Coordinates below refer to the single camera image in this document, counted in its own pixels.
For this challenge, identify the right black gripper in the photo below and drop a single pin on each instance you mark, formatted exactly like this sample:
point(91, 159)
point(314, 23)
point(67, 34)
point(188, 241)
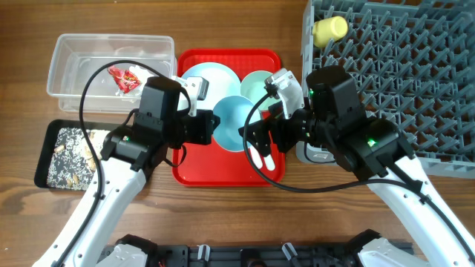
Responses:
point(263, 128)

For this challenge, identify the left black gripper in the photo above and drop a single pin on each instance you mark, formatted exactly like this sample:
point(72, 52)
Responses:
point(207, 122)

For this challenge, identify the small light blue bowl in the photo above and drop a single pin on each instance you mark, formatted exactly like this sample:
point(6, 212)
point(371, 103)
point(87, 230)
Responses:
point(232, 111)

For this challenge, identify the yellow plastic cup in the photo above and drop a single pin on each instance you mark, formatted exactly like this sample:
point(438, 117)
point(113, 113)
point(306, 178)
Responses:
point(334, 28)

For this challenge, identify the food leftovers rice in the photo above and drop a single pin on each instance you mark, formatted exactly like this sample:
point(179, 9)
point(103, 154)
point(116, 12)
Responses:
point(72, 164)

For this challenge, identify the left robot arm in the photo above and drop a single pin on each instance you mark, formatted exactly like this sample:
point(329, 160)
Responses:
point(167, 118)

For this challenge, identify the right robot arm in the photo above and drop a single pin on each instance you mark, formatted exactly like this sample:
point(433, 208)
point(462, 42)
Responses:
point(329, 113)

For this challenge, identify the black waste tray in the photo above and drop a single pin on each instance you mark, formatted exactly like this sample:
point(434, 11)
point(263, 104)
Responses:
point(47, 149)

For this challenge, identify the grey dishwasher rack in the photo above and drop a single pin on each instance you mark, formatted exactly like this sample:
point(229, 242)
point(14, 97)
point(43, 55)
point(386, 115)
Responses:
point(413, 64)

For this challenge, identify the white plastic fork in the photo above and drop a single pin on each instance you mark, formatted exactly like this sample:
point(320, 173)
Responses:
point(256, 158)

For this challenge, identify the white plastic spoon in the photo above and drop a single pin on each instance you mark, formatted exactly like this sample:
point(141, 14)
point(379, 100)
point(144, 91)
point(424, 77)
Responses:
point(269, 162)

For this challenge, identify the mint green bowl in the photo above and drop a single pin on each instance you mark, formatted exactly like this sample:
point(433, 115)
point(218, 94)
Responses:
point(252, 86)

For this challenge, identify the large light blue plate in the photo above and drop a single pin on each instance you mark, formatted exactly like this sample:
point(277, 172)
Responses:
point(223, 82)

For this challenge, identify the crumpled white tissue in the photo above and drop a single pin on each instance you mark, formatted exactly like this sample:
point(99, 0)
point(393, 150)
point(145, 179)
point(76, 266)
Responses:
point(142, 75)

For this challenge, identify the red snack wrapper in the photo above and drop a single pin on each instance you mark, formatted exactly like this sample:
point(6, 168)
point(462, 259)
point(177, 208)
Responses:
point(126, 80)

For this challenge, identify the clear plastic bin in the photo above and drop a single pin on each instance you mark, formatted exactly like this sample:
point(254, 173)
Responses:
point(77, 56)

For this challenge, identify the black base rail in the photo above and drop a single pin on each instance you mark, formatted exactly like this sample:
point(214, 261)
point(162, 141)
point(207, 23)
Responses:
point(333, 254)

